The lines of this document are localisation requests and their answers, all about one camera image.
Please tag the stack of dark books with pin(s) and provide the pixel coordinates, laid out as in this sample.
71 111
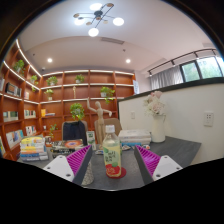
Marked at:
66 146

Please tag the branched ceiling lamp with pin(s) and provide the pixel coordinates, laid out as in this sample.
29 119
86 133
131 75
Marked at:
97 15

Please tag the clear bottle of yellow drink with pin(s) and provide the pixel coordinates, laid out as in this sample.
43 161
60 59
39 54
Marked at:
112 156

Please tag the grey curtain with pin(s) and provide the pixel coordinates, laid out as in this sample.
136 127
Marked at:
166 78

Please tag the recessed ceiling light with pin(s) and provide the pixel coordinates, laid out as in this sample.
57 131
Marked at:
128 61
49 60

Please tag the window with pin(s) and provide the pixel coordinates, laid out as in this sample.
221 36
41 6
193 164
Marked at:
203 68

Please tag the white wall socket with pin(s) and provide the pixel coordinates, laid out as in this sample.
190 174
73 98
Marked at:
133 114
208 118

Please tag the chair with dark jacket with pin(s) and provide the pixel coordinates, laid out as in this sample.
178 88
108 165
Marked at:
74 131

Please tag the stack of colourful books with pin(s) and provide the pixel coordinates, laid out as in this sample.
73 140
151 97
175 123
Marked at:
33 149

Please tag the stack of white tissue packs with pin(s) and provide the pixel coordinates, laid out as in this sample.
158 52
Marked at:
135 136

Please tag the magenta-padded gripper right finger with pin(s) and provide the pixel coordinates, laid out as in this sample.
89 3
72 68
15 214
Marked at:
165 166

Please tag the wooden shelf unit with books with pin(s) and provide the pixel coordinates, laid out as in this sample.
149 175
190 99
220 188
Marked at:
60 96

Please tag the ceiling air vent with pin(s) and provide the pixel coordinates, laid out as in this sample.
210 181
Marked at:
112 40

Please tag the white vase with flowers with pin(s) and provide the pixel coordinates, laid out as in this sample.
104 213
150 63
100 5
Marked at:
157 128

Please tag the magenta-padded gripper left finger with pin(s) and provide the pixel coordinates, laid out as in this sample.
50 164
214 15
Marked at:
61 166

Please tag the small painted stone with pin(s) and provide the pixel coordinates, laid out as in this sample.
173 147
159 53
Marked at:
126 147
146 146

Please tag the green and white drink carton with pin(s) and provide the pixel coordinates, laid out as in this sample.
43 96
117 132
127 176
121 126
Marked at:
90 140

